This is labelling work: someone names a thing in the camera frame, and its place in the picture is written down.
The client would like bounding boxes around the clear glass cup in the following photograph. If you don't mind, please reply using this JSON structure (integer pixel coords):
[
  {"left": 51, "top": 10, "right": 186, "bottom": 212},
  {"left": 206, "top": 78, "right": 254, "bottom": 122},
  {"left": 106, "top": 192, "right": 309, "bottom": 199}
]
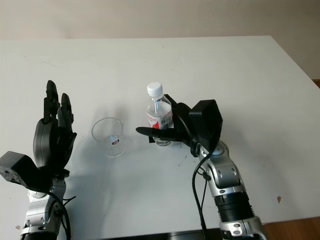
[{"left": 91, "top": 117, "right": 127, "bottom": 158}]

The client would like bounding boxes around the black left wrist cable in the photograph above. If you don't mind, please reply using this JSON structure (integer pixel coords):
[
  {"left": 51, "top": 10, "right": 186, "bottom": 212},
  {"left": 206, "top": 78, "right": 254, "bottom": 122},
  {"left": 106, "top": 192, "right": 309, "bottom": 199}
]
[{"left": 46, "top": 190, "right": 76, "bottom": 240}]

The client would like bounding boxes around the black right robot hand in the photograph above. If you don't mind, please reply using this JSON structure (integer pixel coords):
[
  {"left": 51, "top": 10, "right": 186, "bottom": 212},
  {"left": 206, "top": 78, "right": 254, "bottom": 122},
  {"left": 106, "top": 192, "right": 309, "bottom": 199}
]
[{"left": 135, "top": 93, "right": 201, "bottom": 158}]

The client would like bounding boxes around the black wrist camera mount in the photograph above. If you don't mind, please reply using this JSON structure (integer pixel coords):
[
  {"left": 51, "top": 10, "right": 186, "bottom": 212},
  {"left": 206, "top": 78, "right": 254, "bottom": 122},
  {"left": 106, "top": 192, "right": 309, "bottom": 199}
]
[
  {"left": 0, "top": 150, "right": 55, "bottom": 194},
  {"left": 188, "top": 99, "right": 224, "bottom": 151}
]

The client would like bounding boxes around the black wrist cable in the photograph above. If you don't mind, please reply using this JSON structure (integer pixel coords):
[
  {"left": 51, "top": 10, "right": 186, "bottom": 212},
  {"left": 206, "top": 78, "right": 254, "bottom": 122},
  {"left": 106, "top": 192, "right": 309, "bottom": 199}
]
[
  {"left": 46, "top": 190, "right": 76, "bottom": 240},
  {"left": 175, "top": 109, "right": 217, "bottom": 240}
]

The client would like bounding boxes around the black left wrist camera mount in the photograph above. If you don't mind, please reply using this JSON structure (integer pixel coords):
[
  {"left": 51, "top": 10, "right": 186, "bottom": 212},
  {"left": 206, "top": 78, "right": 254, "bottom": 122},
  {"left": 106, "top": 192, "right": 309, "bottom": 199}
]
[{"left": 0, "top": 150, "right": 55, "bottom": 194}]

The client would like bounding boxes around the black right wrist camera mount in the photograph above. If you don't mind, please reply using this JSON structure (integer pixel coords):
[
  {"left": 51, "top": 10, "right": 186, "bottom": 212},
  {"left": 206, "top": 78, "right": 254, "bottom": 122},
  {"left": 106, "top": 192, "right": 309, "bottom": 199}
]
[{"left": 188, "top": 99, "right": 224, "bottom": 151}]

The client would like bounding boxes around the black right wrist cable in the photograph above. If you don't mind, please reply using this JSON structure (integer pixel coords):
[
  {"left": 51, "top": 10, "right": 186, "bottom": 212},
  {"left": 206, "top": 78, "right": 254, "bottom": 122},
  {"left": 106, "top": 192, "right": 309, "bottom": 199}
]
[{"left": 175, "top": 109, "right": 217, "bottom": 240}]

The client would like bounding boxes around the clear plastic water bottle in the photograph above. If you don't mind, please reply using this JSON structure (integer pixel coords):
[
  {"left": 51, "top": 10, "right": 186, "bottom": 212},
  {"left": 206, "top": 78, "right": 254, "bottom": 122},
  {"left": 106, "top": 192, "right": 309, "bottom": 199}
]
[{"left": 145, "top": 81, "right": 175, "bottom": 147}]

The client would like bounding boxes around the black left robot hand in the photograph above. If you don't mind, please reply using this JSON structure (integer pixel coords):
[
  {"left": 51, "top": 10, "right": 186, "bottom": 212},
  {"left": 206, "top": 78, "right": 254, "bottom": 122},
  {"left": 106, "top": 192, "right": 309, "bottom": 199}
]
[{"left": 32, "top": 79, "right": 78, "bottom": 177}]

